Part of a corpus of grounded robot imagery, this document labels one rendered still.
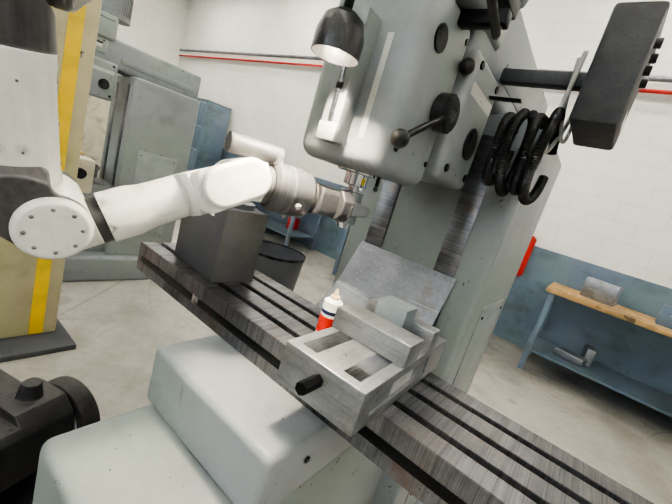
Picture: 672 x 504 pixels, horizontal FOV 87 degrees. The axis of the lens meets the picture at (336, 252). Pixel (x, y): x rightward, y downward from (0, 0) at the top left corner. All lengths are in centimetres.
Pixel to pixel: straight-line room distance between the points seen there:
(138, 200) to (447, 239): 76
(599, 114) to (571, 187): 404
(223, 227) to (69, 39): 152
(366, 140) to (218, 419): 52
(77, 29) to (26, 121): 175
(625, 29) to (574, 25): 457
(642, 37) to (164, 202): 84
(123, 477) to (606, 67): 107
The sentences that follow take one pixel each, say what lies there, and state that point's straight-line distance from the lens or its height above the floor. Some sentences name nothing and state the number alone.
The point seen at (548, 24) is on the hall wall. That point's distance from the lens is 553.
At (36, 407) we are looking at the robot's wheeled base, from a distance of 110.
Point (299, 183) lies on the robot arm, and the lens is 62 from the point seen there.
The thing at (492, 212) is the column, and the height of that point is 132.
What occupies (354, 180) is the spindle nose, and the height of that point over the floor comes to 129.
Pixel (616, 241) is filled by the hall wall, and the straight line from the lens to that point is 481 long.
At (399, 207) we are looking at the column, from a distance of 109.
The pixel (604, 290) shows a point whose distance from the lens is 428.
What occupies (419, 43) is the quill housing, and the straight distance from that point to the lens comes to 66.
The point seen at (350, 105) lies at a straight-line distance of 64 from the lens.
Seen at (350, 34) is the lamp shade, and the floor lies 147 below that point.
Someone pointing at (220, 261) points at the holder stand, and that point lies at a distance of 89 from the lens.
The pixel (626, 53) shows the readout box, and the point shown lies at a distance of 88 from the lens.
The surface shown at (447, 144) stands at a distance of 78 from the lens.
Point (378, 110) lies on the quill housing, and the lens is 63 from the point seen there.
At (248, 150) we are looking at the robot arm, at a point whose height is 129.
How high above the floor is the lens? 128
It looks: 11 degrees down
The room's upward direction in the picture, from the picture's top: 17 degrees clockwise
